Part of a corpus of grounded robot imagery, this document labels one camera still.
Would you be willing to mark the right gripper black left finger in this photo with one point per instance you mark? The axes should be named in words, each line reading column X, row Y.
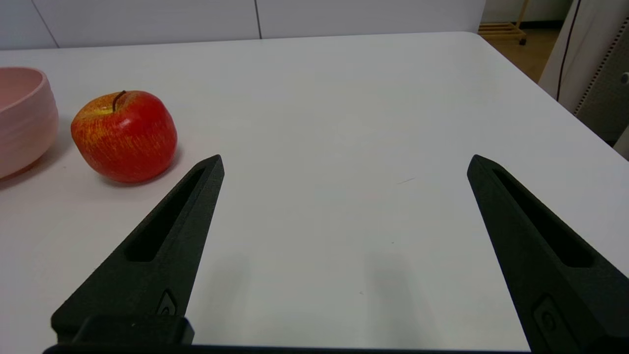
column 172, row 255

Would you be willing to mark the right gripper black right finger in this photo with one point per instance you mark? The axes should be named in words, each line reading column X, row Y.
column 550, row 265

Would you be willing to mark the red yellow apple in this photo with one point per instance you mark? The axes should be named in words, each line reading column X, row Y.
column 125, row 140

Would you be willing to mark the pink bowl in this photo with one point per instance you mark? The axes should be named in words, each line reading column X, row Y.
column 22, row 118

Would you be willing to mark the white perforated shelf unit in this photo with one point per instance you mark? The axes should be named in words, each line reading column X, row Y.
column 599, row 64

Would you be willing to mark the wooden wheeled cart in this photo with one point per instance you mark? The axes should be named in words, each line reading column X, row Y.
column 503, row 28

